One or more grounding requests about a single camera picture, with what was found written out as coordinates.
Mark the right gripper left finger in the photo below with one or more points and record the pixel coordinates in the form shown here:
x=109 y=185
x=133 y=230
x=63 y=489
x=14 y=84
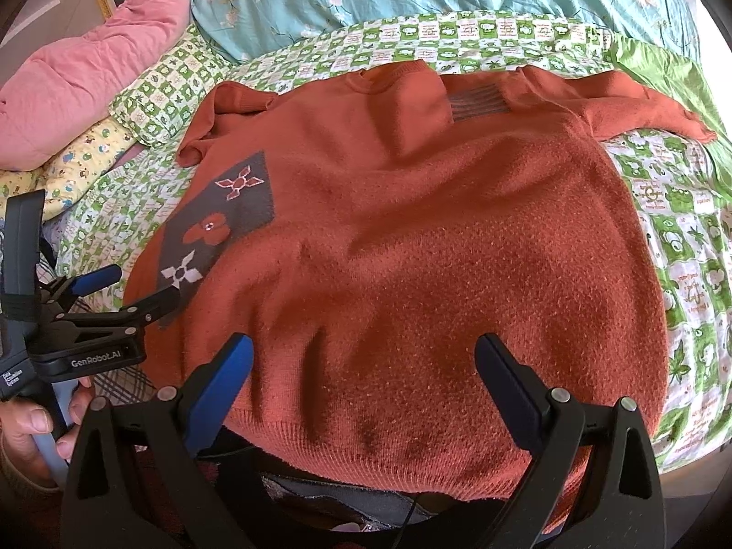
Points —
x=133 y=480

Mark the dark clothing under sweater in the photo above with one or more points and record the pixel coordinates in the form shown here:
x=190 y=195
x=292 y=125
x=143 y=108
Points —
x=278 y=506

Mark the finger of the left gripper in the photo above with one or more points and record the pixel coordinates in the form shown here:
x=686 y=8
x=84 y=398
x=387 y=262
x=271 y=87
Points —
x=138 y=314
x=72 y=289

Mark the green checkered pillow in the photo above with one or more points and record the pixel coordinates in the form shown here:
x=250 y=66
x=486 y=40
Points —
x=161 y=101

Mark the plaid fabric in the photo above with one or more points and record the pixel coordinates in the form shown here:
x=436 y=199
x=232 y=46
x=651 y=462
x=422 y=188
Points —
x=124 y=386

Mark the yellow cartoon print pillow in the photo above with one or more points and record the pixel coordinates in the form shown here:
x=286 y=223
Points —
x=70 y=174

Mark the green white checkered bedsheet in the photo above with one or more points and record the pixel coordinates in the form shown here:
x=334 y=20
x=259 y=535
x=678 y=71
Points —
x=681 y=189

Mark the person's left hand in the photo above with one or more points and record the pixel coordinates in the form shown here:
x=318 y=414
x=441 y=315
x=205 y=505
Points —
x=21 y=421

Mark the pink blanket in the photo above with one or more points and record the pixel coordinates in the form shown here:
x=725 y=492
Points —
x=65 y=87

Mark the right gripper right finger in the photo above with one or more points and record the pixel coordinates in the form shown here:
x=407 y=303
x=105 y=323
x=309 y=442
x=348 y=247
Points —
x=619 y=502

